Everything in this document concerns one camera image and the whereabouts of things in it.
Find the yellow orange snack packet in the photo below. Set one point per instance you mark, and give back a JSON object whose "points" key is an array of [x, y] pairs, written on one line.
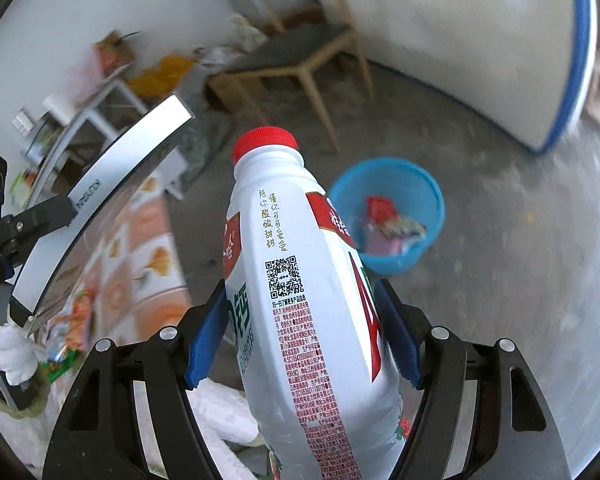
{"points": [[402, 229]]}

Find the light blue cardboard box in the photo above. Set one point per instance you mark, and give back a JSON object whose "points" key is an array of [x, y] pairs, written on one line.
{"points": [[105, 210]]}

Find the pink plastic bag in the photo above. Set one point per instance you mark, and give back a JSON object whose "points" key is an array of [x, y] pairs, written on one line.
{"points": [[107, 57]]}

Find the wooden chair with dark seat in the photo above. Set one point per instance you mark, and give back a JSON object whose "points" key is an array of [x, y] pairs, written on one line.
{"points": [[290, 45]]}

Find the white curved desk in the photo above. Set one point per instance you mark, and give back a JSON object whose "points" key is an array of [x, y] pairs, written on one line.
{"points": [[87, 115]]}

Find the blue plastic waste basket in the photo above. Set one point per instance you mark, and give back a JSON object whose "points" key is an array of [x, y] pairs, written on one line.
{"points": [[430, 200]]}

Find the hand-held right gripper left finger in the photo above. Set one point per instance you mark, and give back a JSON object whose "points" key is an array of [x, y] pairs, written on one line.
{"points": [[207, 340]]}

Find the tile pattern folding table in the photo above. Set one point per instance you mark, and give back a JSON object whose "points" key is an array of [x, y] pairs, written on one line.
{"points": [[150, 260]]}

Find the person's left hand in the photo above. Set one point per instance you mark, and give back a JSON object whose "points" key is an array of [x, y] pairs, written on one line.
{"points": [[12, 355]]}

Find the grey plastic bag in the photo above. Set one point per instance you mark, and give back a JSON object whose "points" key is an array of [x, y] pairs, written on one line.
{"points": [[205, 145]]}

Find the orange snack bag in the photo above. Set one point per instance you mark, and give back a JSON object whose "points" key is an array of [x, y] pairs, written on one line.
{"points": [[77, 320]]}

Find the pink sponge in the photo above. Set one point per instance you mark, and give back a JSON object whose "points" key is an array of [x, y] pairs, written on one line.
{"points": [[382, 245]]}

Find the red foil wrapper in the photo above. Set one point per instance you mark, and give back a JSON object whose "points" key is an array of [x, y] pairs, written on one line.
{"points": [[380, 209]]}

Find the yellow plastic bag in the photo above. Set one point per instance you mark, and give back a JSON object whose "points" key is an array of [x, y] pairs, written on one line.
{"points": [[162, 71]]}

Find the white green printed plastic bag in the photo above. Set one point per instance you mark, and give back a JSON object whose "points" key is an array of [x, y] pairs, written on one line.
{"points": [[247, 32]]}

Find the green foil wrapper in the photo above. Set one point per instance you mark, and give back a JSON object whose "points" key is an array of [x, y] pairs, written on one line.
{"points": [[60, 367]]}

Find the white wall socket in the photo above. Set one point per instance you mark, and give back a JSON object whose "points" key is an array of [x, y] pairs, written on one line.
{"points": [[23, 121]]}

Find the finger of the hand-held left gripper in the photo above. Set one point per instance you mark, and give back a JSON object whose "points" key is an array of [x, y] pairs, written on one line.
{"points": [[40, 215]]}

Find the white mattress with blue edge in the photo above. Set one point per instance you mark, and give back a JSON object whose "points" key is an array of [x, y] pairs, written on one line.
{"points": [[455, 50]]}

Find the white bottle with red cap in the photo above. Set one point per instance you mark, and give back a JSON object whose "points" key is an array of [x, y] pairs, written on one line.
{"points": [[305, 310]]}

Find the brown cardboard box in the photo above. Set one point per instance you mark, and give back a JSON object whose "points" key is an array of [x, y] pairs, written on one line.
{"points": [[227, 94]]}

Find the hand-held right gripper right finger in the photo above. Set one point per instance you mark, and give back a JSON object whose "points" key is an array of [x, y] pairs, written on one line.
{"points": [[400, 340]]}

